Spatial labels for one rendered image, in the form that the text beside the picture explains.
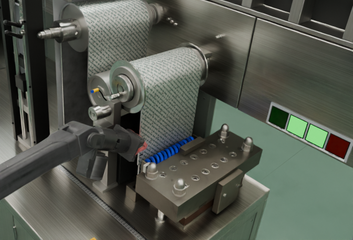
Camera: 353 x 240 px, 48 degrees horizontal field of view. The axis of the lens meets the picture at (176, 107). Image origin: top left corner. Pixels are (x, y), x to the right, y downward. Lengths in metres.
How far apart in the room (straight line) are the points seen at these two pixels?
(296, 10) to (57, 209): 0.85
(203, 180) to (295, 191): 1.80
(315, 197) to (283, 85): 1.82
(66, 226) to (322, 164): 2.41
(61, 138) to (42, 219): 0.35
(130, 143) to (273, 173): 2.03
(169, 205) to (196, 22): 0.58
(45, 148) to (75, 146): 0.07
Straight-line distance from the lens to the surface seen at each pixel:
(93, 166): 1.00
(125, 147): 1.05
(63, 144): 0.90
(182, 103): 1.19
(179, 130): 1.24
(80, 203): 1.23
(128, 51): 1.30
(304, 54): 1.11
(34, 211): 1.22
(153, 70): 1.07
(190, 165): 1.18
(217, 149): 1.26
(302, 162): 3.20
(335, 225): 2.77
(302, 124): 1.16
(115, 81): 1.08
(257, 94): 1.21
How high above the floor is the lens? 1.75
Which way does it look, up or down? 30 degrees down
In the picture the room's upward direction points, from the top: 7 degrees clockwise
